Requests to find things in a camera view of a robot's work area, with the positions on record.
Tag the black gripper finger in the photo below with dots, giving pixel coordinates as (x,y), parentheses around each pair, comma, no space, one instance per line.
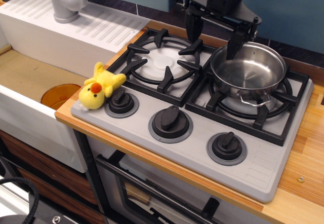
(193,23)
(235,43)

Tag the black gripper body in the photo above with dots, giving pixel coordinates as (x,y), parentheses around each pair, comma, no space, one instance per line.
(231,14)

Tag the stainless steel pan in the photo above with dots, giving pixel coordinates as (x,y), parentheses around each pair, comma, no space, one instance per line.
(251,76)

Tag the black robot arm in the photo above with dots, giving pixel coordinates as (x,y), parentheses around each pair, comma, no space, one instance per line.
(231,14)

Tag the grey toy stove top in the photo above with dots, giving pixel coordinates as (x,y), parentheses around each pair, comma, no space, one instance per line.
(257,176)

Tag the black middle stove knob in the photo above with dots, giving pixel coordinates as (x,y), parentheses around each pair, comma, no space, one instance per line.
(170,125)

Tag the black stove knob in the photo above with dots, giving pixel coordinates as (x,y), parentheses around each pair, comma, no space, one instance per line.
(170,125)
(121,104)
(227,149)

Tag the black right stove knob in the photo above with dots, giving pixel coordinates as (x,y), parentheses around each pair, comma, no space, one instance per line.
(227,149)

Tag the black left stove knob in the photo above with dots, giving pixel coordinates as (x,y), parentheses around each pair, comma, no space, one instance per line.
(121,104)

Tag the black left burner grate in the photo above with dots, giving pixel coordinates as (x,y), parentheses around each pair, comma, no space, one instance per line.
(162,68)

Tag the black burner grate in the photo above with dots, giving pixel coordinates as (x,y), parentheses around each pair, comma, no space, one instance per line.
(272,122)
(162,68)

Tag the black right burner grate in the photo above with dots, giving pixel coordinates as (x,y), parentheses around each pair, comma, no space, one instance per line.
(272,122)

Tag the grey toy faucet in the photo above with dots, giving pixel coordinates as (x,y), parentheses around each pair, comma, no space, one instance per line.
(66,11)

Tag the yellow stuffed duck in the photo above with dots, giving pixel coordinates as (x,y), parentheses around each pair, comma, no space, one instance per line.
(99,87)

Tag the orange plastic plate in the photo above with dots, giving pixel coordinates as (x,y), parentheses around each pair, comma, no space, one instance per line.
(58,95)

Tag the white toy sink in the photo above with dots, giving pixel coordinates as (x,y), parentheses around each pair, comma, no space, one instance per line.
(37,53)

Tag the wooden drawer cabinet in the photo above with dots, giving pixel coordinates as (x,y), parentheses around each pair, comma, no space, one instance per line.
(59,185)

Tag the oven door with black handle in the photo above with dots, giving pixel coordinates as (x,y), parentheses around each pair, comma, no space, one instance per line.
(146,195)

